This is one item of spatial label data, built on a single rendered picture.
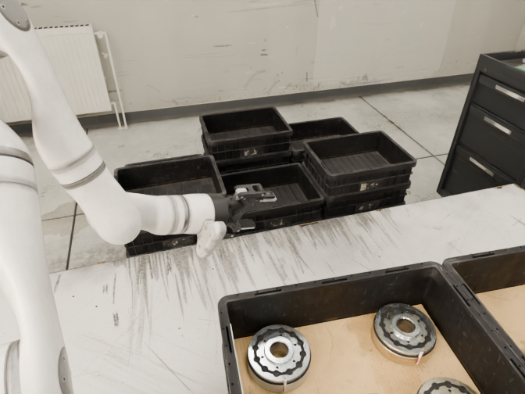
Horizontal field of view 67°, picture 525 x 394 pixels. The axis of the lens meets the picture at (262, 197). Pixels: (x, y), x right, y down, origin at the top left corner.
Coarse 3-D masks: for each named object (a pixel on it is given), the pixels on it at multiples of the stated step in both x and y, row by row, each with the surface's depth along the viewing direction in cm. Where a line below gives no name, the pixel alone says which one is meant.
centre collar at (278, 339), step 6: (270, 342) 64; (276, 342) 65; (282, 342) 65; (288, 342) 64; (264, 348) 64; (270, 348) 64; (288, 348) 64; (264, 354) 63; (270, 354) 63; (288, 354) 63; (270, 360) 62; (276, 360) 62; (282, 360) 62; (288, 360) 62
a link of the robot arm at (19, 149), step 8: (0, 56) 48; (0, 120) 44; (0, 128) 42; (8, 128) 43; (0, 136) 41; (8, 136) 42; (16, 136) 43; (0, 144) 40; (8, 144) 41; (16, 144) 42; (24, 144) 44; (0, 152) 40; (8, 152) 41; (16, 152) 42; (24, 152) 43; (32, 160) 44
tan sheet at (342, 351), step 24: (312, 336) 70; (336, 336) 70; (360, 336) 70; (240, 360) 66; (312, 360) 66; (336, 360) 66; (360, 360) 66; (384, 360) 66; (432, 360) 66; (456, 360) 66; (312, 384) 63; (336, 384) 63; (360, 384) 63; (384, 384) 63; (408, 384) 63
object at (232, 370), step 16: (368, 272) 68; (384, 272) 68; (400, 272) 68; (272, 288) 65; (288, 288) 65; (304, 288) 66; (224, 304) 63; (464, 304) 63; (224, 320) 61; (480, 320) 61; (224, 336) 58; (496, 336) 58; (224, 352) 56; (512, 368) 54; (240, 384) 52
